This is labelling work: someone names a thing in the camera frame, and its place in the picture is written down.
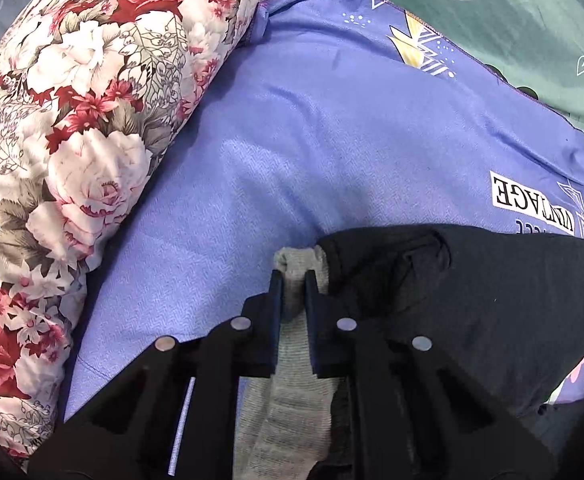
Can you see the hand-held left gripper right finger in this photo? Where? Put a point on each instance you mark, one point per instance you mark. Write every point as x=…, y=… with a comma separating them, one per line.
x=314, y=310

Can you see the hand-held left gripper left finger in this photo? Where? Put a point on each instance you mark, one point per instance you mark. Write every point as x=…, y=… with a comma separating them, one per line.
x=275, y=310

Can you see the black pants with grey waistband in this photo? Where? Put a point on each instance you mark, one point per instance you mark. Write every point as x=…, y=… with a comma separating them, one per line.
x=472, y=305

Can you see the purple printed bed sheet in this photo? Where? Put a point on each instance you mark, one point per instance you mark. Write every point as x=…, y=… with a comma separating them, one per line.
x=332, y=150

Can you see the red floral pillow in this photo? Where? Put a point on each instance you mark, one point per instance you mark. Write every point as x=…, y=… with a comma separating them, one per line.
x=86, y=160

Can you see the green printed blanket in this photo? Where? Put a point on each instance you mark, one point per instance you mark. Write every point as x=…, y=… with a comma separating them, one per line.
x=512, y=20

